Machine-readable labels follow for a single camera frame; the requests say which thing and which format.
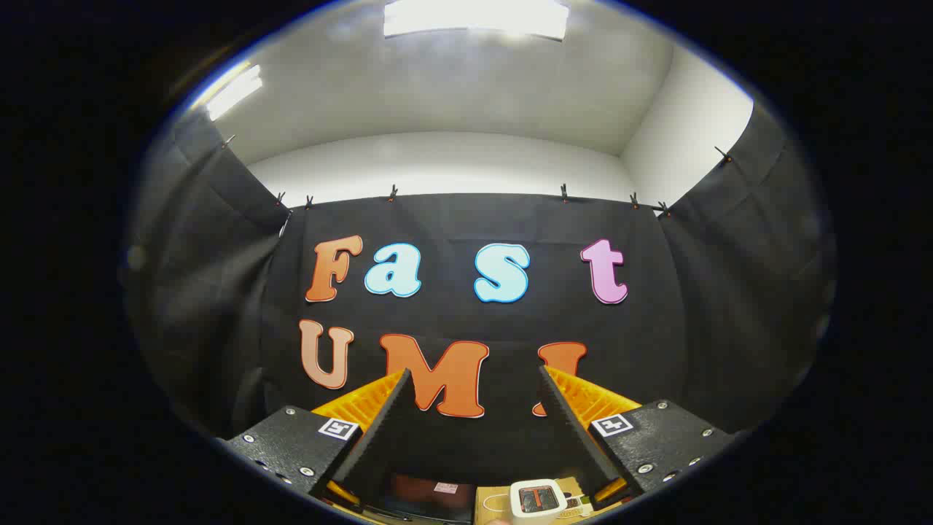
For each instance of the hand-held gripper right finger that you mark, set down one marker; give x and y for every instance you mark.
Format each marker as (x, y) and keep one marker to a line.
(572, 430)

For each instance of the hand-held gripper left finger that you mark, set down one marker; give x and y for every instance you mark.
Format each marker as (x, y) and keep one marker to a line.
(379, 437)

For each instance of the white slot toaster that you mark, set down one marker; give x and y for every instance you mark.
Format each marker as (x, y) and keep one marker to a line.
(538, 499)

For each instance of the black backdrop cloth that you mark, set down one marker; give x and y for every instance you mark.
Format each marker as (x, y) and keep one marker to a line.
(452, 219)

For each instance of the row of black cloth clips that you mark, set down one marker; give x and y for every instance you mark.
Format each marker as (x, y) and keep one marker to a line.
(393, 194)

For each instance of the rectangular ceiling light panel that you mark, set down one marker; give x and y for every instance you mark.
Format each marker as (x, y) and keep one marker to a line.
(235, 91)
(474, 16)

